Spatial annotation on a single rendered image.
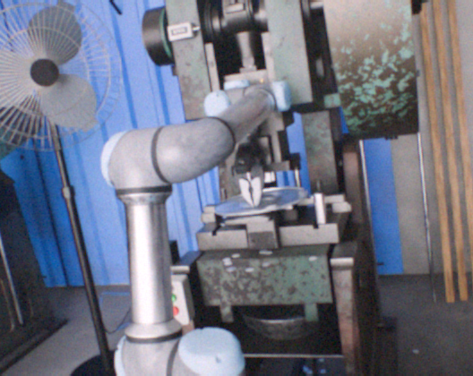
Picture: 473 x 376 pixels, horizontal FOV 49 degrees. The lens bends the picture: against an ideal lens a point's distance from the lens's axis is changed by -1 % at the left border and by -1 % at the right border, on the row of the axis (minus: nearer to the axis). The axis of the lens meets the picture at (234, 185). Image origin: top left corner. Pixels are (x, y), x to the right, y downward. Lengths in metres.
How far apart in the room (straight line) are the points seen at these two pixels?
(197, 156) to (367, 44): 0.48
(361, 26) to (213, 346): 0.74
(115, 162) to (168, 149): 0.13
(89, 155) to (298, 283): 2.05
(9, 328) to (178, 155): 2.06
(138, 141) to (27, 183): 2.60
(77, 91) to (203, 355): 1.31
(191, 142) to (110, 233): 2.42
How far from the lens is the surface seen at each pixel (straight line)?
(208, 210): 1.75
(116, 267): 3.42
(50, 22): 2.06
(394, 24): 1.21
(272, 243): 1.55
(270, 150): 1.55
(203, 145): 0.97
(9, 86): 2.04
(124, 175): 1.03
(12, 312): 2.89
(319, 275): 1.49
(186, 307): 1.52
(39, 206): 3.59
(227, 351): 1.00
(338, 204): 1.64
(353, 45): 1.22
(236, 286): 1.56
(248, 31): 1.61
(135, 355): 1.08
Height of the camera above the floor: 1.14
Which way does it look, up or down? 11 degrees down
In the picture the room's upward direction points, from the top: 9 degrees counter-clockwise
